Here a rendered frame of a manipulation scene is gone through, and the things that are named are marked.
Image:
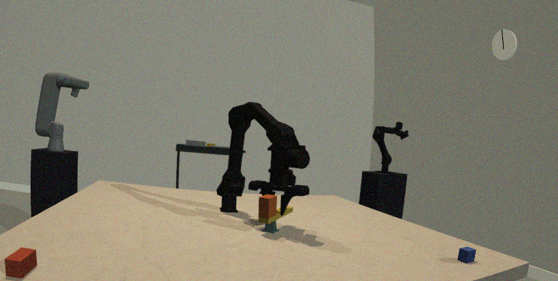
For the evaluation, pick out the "yellow bar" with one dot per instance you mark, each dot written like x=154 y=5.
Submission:
x=267 y=209

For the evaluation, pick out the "reddish-brown block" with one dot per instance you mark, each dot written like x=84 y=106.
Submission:
x=20 y=263

